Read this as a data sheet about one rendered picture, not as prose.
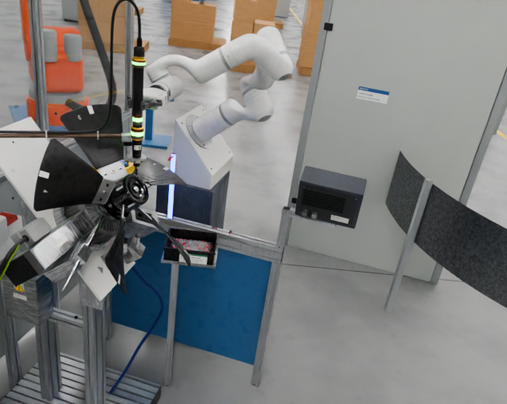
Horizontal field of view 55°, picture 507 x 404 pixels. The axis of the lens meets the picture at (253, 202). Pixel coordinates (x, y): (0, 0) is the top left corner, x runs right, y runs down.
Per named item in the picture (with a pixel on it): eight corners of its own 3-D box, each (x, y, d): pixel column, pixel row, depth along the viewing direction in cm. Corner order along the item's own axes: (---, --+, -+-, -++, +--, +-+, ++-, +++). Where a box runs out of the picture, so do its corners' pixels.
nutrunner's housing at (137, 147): (131, 167, 179) (134, 38, 158) (130, 163, 182) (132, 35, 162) (142, 167, 180) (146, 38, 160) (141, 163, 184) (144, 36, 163)
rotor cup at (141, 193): (91, 201, 170) (117, 186, 165) (105, 176, 181) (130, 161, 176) (121, 228, 177) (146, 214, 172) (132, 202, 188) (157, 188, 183)
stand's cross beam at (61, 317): (47, 320, 206) (46, 313, 205) (53, 314, 210) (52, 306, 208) (86, 332, 203) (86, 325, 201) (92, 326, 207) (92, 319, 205)
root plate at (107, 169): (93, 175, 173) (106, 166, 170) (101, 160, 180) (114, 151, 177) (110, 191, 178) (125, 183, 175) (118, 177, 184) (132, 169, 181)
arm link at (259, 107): (228, 105, 247) (267, 81, 237) (242, 138, 244) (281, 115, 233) (215, 101, 237) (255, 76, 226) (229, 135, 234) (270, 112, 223)
